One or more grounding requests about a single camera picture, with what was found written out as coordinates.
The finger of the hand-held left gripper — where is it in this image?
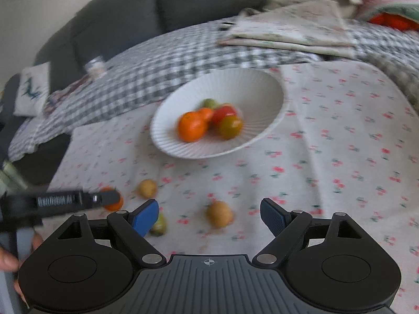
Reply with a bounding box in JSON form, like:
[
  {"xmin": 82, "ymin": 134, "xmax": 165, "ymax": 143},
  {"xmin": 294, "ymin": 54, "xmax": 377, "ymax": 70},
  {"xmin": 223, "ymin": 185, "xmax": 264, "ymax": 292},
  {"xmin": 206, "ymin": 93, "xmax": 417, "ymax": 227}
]
[{"xmin": 82, "ymin": 189, "xmax": 121, "ymax": 208}]

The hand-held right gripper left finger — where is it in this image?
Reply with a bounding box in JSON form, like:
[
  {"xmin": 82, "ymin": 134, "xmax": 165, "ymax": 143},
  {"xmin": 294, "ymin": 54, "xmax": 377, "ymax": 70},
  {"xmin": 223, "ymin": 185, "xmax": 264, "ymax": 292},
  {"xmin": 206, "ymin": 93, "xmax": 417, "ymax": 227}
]
[{"xmin": 57, "ymin": 199, "xmax": 166, "ymax": 267}]

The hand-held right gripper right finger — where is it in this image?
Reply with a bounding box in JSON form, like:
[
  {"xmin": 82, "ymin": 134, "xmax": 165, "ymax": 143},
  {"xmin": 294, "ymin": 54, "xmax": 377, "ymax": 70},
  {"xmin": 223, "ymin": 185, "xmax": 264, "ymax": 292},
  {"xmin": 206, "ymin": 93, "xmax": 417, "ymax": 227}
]
[{"xmin": 252, "ymin": 198, "xmax": 362, "ymax": 267}]

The medium orange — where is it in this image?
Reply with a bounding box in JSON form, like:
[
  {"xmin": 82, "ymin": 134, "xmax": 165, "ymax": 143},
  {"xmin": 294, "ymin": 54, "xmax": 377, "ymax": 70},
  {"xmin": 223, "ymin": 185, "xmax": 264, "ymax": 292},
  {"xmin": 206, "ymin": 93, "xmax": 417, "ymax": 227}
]
[{"xmin": 100, "ymin": 186, "xmax": 124, "ymax": 212}]

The orange green tomato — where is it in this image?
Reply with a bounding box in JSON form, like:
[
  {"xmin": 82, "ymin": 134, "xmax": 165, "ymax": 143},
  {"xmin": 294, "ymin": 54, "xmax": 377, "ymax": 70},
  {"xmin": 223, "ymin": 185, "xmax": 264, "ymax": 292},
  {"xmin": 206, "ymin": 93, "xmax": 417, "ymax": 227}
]
[{"xmin": 219, "ymin": 115, "xmax": 244, "ymax": 140}]

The large orange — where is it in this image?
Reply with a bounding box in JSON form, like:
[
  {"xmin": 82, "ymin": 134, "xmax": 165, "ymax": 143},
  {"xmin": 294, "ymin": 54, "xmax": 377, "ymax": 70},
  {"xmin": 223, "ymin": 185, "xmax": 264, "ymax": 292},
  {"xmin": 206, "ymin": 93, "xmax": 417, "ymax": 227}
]
[{"xmin": 177, "ymin": 111, "xmax": 208, "ymax": 143}]

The red tomato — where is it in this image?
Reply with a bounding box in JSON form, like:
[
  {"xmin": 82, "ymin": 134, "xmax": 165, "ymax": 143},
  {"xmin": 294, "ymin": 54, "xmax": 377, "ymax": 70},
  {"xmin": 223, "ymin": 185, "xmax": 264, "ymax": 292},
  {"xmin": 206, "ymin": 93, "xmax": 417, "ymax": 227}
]
[{"xmin": 211, "ymin": 105, "xmax": 241, "ymax": 128}]

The small orange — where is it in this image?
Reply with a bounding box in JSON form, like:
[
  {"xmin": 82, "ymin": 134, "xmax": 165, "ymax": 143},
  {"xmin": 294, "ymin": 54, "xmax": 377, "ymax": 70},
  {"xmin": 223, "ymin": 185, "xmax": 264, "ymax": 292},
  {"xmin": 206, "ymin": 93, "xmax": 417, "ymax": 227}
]
[{"xmin": 197, "ymin": 107, "xmax": 215, "ymax": 125}]

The white ribbed bowl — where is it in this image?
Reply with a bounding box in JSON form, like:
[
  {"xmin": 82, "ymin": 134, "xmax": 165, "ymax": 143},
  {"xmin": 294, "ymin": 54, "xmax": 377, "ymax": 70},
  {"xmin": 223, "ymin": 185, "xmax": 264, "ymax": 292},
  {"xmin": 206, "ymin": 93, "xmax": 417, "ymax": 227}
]
[{"xmin": 150, "ymin": 68, "xmax": 285, "ymax": 160}]

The person's left hand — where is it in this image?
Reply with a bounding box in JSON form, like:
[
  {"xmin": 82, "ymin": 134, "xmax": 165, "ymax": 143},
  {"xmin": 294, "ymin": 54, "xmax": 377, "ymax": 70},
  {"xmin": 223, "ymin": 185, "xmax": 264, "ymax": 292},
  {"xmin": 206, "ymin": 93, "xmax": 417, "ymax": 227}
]
[{"xmin": 0, "ymin": 232, "xmax": 44, "ymax": 303}]

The green brown fruit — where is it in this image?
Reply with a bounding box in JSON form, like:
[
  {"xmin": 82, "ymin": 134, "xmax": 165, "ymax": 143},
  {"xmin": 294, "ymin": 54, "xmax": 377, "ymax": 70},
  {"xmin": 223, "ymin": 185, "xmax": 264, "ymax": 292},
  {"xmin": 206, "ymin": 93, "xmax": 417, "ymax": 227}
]
[{"xmin": 149, "ymin": 212, "xmax": 167, "ymax": 237}]

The small brown kiwi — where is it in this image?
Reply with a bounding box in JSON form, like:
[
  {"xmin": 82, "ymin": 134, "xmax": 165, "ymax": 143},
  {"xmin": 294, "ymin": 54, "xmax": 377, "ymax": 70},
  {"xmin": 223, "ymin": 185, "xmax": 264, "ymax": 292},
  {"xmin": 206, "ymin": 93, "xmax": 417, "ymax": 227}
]
[{"xmin": 137, "ymin": 179, "xmax": 158, "ymax": 199}]

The white cherry print cloth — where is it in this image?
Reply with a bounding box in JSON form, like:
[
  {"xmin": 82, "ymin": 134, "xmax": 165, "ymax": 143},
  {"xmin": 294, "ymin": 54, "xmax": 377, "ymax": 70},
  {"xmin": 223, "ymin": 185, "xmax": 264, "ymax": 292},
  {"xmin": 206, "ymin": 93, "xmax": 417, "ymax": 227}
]
[{"xmin": 42, "ymin": 59, "xmax": 419, "ymax": 314}]

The white pillow with teal print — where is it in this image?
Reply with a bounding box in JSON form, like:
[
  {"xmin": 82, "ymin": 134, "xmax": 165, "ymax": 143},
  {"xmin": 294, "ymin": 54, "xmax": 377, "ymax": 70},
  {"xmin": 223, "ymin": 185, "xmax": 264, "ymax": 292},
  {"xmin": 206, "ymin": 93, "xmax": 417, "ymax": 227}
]
[{"xmin": 14, "ymin": 61, "xmax": 52, "ymax": 117}]

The clear cotton swab jar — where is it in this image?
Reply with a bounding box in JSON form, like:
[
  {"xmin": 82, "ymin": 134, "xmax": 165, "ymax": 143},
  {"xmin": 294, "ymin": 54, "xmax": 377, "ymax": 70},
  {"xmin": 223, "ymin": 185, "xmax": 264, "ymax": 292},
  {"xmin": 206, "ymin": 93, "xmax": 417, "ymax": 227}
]
[{"xmin": 84, "ymin": 56, "xmax": 106, "ymax": 79}]

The grey white checked blanket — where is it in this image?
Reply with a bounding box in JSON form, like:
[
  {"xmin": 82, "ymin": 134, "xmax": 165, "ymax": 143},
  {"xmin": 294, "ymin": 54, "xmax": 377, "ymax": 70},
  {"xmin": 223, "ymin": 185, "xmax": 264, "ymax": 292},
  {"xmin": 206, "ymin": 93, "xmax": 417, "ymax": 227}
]
[{"xmin": 8, "ymin": 16, "xmax": 419, "ymax": 162}]

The grey fabric sofa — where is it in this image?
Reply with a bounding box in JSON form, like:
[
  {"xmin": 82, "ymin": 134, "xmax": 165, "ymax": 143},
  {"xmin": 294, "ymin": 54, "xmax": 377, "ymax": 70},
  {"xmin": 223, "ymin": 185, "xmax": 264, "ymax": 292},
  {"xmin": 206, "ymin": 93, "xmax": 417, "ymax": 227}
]
[{"xmin": 0, "ymin": 0, "xmax": 285, "ymax": 184}]

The folded floral beige cloth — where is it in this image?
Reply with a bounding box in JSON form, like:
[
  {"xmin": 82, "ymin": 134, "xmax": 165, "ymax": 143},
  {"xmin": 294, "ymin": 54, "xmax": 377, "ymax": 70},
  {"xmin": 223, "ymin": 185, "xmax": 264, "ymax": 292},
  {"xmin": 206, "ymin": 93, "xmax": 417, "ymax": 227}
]
[{"xmin": 218, "ymin": 0, "xmax": 359, "ymax": 60}]

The red orange fabric item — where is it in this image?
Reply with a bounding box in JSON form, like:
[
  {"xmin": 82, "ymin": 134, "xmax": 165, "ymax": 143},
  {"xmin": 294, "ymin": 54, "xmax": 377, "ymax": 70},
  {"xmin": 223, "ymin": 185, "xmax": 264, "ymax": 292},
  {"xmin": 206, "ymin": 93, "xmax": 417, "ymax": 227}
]
[{"xmin": 368, "ymin": 13, "xmax": 415, "ymax": 31}]

